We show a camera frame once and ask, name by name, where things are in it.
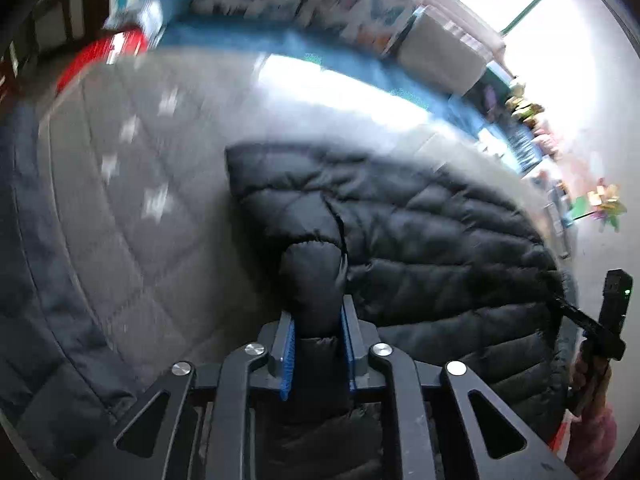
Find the pile of colourful toys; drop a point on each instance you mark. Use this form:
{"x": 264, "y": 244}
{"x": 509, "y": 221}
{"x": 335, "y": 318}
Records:
{"x": 527, "y": 115}

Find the blue bed sheet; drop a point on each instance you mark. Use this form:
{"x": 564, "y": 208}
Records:
{"x": 280, "y": 42}

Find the white cushion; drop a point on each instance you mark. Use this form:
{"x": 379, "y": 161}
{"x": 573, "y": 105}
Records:
{"x": 442, "y": 55}

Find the grey quilted star blanket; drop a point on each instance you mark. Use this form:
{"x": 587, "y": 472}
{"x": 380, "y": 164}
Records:
{"x": 165, "y": 200}

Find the dark wooden cabinet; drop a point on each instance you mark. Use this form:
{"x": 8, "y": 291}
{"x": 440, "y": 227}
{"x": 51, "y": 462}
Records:
{"x": 47, "y": 15}

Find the person's right hand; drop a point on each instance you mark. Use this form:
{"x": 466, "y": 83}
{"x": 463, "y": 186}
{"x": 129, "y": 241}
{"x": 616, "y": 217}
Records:
{"x": 587, "y": 380}

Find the person's right forearm pink sleeve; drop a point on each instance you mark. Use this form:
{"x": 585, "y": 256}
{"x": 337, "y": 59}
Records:
{"x": 592, "y": 442}

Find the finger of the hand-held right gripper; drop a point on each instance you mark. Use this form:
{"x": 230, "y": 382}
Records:
{"x": 575, "y": 314}

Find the red object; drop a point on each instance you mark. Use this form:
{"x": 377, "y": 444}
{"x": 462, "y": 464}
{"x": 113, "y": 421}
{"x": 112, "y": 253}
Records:
{"x": 110, "y": 50}

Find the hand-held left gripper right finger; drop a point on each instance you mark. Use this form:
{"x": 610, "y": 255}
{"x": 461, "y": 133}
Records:
{"x": 351, "y": 355}

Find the black puffer jacket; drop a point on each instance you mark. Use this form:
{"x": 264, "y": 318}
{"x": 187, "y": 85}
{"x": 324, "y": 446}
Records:
{"x": 425, "y": 240}

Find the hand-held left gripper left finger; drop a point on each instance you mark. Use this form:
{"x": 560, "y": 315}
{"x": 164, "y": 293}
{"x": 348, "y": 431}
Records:
{"x": 287, "y": 360}

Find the colourful pinwheel toy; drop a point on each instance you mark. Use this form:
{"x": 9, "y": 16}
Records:
{"x": 602, "y": 205}

